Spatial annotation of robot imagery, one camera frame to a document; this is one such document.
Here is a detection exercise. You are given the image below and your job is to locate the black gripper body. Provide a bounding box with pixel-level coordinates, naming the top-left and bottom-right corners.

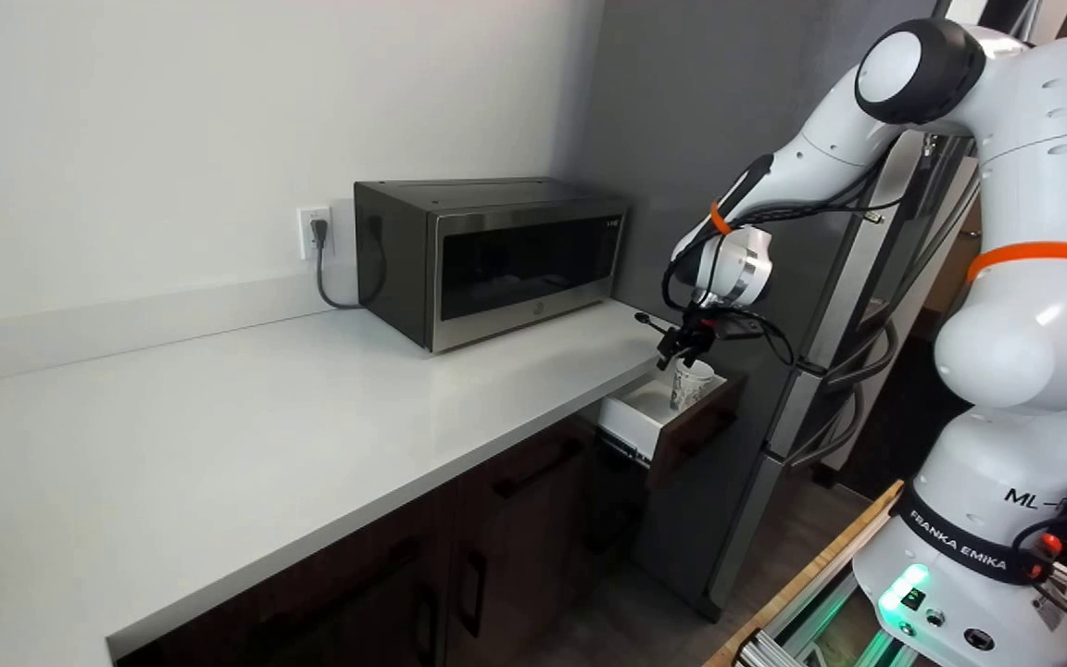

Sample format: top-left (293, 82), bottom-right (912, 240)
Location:
top-left (665, 308), bottom-right (722, 361)

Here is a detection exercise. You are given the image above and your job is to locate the patterned paper cup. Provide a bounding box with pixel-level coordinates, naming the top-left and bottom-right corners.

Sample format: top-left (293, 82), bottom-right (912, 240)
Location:
top-left (667, 354), bottom-right (701, 412)

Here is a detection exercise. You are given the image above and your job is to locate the wood-front drawer white inside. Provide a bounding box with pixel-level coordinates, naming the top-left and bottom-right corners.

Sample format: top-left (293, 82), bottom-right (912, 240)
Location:
top-left (593, 361), bottom-right (740, 469)

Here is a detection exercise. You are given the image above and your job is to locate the stainless steel microwave oven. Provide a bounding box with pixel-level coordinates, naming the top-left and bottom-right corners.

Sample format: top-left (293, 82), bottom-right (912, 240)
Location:
top-left (352, 177), bottom-right (634, 358)

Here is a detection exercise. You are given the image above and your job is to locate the grey stainless refrigerator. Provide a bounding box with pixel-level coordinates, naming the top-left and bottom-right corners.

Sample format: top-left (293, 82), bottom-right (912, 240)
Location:
top-left (554, 0), bottom-right (988, 623)

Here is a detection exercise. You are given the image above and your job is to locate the dark wood base cabinet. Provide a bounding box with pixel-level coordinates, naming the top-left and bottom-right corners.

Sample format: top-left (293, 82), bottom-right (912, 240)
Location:
top-left (103, 405), bottom-right (684, 667)

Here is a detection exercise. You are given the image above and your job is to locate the wooden robot cart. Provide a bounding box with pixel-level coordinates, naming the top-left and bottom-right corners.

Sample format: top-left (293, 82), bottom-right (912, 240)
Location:
top-left (701, 477), bottom-right (919, 667)

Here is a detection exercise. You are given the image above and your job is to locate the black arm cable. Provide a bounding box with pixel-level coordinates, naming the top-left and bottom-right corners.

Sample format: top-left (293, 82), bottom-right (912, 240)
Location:
top-left (661, 150), bottom-right (919, 382)

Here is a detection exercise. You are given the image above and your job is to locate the black cabinet handle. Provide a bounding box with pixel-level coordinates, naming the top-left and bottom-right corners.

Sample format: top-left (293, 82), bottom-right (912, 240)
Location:
top-left (487, 428), bottom-right (589, 500)
top-left (456, 549), bottom-right (494, 641)
top-left (413, 580), bottom-right (444, 667)

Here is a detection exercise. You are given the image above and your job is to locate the black microwave power cord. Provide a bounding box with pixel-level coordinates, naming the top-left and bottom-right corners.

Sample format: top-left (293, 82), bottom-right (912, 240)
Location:
top-left (309, 213), bottom-right (370, 316)

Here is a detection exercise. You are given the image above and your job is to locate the white wall outlet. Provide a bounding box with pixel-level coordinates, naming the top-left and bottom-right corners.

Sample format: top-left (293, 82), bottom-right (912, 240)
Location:
top-left (293, 201), bottom-right (339, 265)

